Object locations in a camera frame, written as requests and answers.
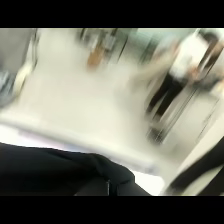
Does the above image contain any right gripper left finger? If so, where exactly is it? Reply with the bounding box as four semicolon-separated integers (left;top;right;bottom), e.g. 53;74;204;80
73;180;110;197

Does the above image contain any person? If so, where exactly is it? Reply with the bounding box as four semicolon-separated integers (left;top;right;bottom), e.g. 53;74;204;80
145;30;224;118

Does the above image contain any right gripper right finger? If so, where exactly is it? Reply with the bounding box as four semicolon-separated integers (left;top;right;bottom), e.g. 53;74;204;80
108;180;152;197

